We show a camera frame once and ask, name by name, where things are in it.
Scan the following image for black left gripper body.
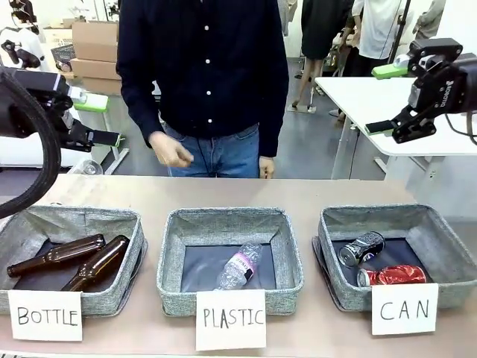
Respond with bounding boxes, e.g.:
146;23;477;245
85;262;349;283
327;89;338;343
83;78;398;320
0;89;75;140

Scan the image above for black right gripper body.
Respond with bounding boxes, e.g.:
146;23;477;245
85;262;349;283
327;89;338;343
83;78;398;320
407;53;477;113

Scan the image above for brown glass bottle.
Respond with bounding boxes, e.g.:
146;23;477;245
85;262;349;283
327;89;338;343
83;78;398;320
60;234;132;292
6;233;107;278

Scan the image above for crushed black silver can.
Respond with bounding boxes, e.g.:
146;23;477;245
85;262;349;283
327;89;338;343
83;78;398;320
338;230;386;267

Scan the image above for crushed red can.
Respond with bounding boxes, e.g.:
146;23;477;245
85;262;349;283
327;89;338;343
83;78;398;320
356;264;428;288

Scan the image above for clear plastic water bottle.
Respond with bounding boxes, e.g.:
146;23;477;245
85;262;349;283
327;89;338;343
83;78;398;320
212;241;265;292

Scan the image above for person's left forearm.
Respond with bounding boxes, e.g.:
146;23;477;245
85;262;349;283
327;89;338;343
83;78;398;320
256;85;291;159

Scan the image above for person's right forearm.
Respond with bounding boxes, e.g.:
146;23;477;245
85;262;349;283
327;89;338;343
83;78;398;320
116;70;165;138

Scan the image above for grey fabric basket labelled plastic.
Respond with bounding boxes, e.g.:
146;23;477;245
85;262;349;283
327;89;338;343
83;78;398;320
156;207;305;317

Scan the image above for grey fabric basket labelled bottle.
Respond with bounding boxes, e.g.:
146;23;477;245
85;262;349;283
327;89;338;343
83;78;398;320
0;204;149;318

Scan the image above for grey fabric basket labelled can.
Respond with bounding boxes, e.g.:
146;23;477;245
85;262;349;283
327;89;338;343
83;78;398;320
312;202;477;313

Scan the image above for white paper label can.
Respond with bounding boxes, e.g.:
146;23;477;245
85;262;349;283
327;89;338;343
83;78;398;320
370;283;440;336

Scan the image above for person's right hand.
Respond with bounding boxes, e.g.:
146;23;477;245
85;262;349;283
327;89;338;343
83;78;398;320
148;131;195;167

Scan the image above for person's left hand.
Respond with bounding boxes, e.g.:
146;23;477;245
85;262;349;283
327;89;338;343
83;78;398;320
258;156;277;180

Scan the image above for flat closed cardboard box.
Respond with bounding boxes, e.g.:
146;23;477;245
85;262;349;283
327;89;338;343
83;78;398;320
69;57;121;81
81;76;123;95

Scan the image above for white table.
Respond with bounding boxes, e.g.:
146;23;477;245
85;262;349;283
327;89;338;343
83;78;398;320
314;75;477;180

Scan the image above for black tripod pole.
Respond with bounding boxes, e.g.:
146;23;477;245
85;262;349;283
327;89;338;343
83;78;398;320
386;0;411;69

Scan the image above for bystander in white shirt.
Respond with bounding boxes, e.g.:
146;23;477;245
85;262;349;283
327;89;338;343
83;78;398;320
351;0;411;60

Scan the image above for black plastic crate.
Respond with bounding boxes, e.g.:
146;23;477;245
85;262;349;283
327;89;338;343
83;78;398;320
49;43;76;72

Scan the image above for open cardboard box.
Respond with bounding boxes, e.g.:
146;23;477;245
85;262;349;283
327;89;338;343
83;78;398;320
71;19;121;63

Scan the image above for bystander in grey clothes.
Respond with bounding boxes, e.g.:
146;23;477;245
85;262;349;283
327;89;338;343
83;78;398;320
414;0;447;41

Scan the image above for bystander in dark clothes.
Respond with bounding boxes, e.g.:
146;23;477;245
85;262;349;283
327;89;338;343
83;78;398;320
292;0;356;111

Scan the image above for person's dark navy shirt torso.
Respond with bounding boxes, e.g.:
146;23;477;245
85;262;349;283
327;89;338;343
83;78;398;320
116;0;291;159

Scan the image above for person's blue jeans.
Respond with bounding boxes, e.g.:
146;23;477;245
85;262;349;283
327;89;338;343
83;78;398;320
163;122;261;179

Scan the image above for white paper label bottle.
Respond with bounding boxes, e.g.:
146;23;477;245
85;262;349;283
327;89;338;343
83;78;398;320
6;289;83;342

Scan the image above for white paper label plastic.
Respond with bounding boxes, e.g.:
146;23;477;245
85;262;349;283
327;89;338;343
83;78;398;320
195;289;268;352

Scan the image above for right wrist camera unit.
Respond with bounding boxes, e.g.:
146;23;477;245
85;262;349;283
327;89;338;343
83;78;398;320
408;37;464;57

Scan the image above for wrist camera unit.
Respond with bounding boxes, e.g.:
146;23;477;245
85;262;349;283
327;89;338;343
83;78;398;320
408;37;464;57
9;66;72;96

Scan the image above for left wrist camera unit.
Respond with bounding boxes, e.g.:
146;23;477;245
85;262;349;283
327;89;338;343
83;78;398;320
9;66;72;96

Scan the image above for thick black corrugated cable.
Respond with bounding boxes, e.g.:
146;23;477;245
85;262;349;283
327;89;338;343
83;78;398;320
0;69;61;221

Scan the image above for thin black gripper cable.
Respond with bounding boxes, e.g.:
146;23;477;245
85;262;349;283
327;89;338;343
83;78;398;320
444;110;477;147

